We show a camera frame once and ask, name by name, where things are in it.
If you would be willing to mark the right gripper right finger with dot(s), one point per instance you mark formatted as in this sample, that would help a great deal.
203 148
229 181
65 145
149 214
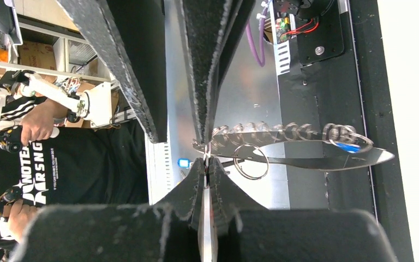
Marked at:
226 197

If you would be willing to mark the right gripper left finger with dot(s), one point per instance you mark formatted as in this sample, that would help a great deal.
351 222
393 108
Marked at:
186 197

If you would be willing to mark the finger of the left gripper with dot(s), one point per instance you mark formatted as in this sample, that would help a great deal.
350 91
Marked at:
210 33
129 37

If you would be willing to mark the left circuit board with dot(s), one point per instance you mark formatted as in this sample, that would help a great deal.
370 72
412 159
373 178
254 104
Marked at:
286 25

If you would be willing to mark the person in black shirt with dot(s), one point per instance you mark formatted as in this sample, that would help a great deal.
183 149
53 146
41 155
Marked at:
78 166

